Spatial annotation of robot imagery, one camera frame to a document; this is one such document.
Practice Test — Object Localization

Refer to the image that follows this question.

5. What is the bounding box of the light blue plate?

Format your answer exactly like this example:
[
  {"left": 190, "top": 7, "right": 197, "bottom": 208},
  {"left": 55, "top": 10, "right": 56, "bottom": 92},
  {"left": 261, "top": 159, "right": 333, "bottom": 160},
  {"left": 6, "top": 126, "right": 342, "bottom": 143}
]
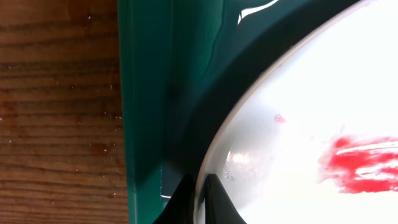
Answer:
[{"left": 193, "top": 0, "right": 397, "bottom": 224}]

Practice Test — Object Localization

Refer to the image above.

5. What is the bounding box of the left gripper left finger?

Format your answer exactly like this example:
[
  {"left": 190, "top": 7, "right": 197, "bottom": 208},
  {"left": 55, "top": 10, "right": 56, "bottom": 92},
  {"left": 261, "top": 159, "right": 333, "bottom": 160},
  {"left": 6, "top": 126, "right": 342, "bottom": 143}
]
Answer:
[{"left": 153, "top": 174, "right": 195, "bottom": 224}]

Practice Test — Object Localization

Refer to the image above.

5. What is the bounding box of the teal plastic tray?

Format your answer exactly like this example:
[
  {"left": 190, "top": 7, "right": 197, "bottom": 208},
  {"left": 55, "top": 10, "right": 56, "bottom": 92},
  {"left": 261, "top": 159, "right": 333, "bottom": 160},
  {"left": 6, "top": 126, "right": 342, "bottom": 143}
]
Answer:
[{"left": 118, "top": 0, "right": 353, "bottom": 223}]

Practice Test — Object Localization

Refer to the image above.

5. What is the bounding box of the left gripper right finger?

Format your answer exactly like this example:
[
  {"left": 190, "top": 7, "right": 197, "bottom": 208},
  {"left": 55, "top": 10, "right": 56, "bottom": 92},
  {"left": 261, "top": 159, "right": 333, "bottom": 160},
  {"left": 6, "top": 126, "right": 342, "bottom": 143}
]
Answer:
[{"left": 204, "top": 174, "right": 246, "bottom": 224}]

